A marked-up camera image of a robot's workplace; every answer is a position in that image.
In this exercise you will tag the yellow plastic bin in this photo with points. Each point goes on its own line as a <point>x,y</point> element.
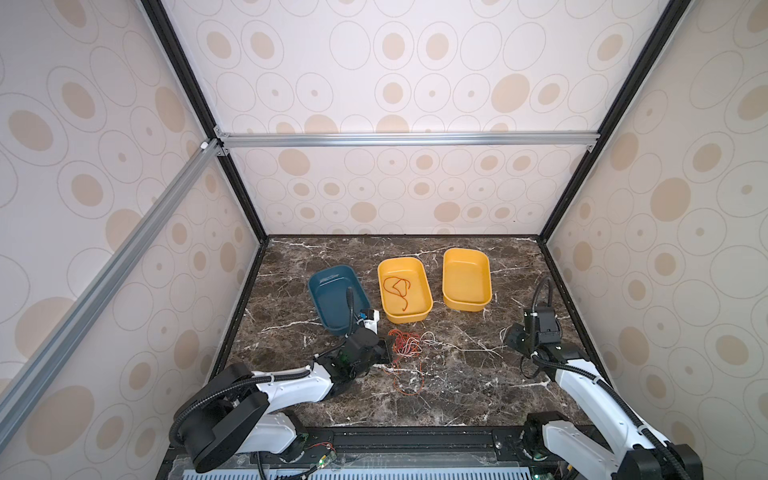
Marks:
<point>405,292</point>
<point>466,280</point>

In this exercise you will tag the left aluminium frame bar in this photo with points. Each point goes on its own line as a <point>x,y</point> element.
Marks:
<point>49,359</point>

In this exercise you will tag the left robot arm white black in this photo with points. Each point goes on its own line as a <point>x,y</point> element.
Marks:
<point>240,411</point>

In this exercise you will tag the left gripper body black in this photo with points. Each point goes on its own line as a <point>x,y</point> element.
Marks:
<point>377,354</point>

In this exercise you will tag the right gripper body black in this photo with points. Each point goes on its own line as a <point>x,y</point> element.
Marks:
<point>519,340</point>

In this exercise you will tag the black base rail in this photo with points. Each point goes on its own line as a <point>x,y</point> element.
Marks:
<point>400,453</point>

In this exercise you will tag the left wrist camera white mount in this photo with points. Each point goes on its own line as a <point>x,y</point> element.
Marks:
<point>369,318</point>

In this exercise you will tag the horizontal aluminium frame bar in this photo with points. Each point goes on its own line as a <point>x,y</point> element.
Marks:
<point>426,139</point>

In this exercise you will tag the middle yellow plastic bin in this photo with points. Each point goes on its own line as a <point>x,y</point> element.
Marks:
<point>405,292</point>

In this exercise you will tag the teal plastic bin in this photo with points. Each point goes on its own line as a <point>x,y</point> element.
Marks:
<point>328,290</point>

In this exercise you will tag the right yellow plastic bin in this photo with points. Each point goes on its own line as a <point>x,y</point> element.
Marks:
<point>466,280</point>

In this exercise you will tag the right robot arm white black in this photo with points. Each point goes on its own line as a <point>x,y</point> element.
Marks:
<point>634,449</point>

